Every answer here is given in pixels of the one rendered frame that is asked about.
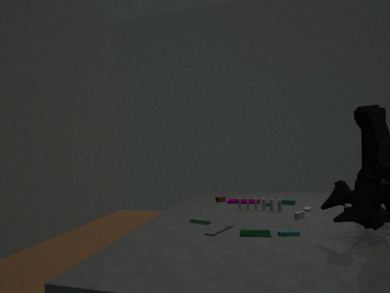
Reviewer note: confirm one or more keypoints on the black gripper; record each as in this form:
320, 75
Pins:
343, 195

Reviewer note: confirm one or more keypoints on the small orange-brown block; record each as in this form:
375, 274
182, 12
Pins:
220, 199

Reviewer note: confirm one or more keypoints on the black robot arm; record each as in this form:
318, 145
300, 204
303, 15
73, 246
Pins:
375, 163

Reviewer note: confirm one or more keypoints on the magenta flat panel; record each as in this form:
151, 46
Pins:
242, 201

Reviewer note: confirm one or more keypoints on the teal flat block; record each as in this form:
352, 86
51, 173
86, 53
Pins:
291, 233

